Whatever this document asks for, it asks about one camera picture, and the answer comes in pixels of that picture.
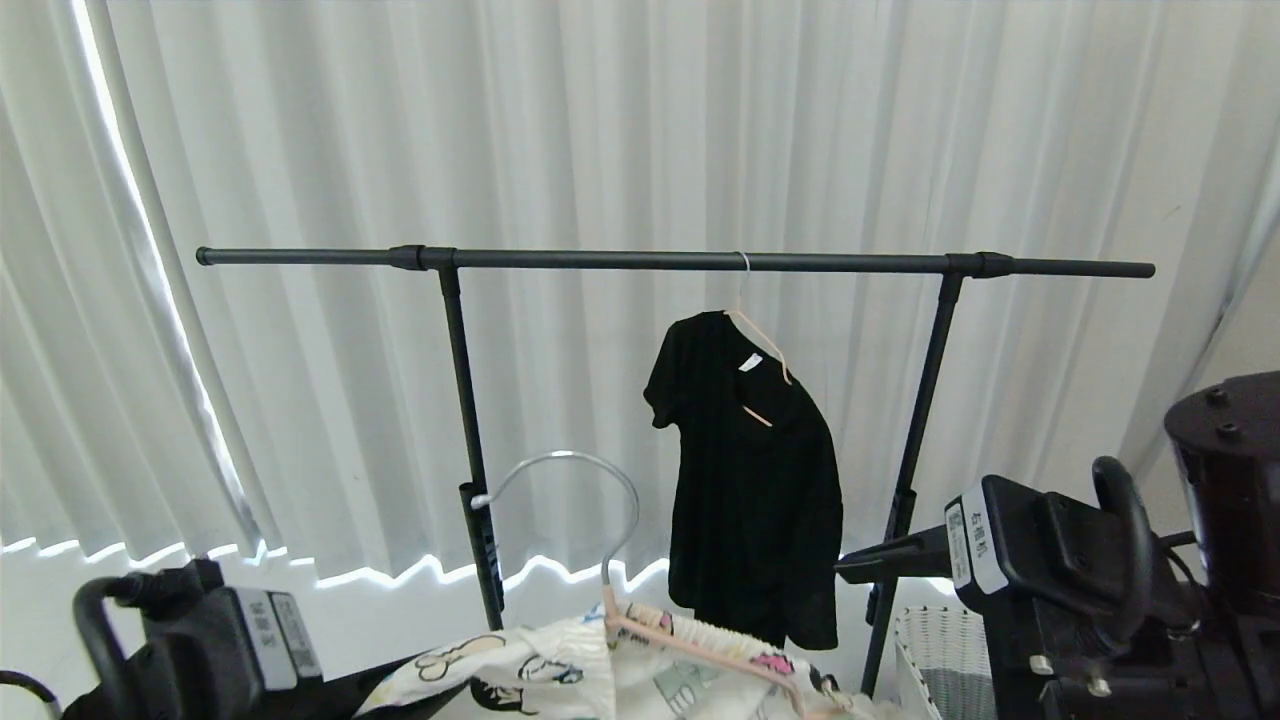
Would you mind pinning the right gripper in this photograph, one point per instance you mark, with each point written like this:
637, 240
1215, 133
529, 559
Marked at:
1100, 680

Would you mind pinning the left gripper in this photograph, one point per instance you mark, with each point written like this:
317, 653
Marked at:
370, 690

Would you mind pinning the black t-shirt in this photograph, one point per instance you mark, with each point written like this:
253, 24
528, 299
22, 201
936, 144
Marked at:
760, 520

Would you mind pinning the cream printed garment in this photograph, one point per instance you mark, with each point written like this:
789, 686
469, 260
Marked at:
560, 670

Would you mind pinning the pink clothes hanger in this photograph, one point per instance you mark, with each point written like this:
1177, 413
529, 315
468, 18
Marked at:
742, 290
610, 615

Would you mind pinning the white laundry basket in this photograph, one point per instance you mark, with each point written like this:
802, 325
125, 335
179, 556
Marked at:
945, 660

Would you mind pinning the black clothes rack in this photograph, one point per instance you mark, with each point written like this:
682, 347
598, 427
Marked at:
600, 260

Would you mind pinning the white curtain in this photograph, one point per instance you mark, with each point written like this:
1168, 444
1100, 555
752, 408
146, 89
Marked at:
600, 120

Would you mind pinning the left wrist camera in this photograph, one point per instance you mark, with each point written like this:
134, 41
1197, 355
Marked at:
220, 640

